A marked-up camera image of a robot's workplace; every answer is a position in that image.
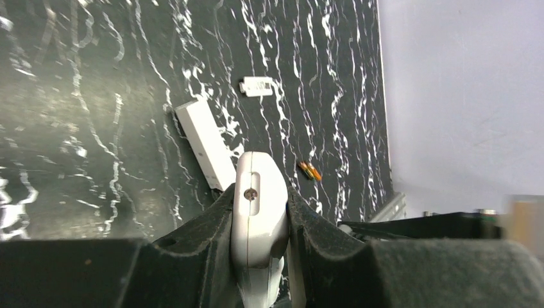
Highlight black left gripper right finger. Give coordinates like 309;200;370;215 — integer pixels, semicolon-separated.
287;189;543;307

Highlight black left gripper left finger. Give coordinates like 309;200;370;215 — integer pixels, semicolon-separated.
1;186;238;307

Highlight white remote control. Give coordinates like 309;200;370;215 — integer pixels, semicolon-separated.
230;151;289;307

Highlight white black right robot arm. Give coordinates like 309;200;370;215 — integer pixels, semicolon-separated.
337;202;543;261

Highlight orange green battery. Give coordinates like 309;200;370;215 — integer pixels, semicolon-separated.
298;161;315;180

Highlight long white rectangular block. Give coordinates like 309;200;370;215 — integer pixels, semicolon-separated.
175;100;235;191

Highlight aluminium frame rail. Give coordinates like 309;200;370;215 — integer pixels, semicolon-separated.
369;192;407;223

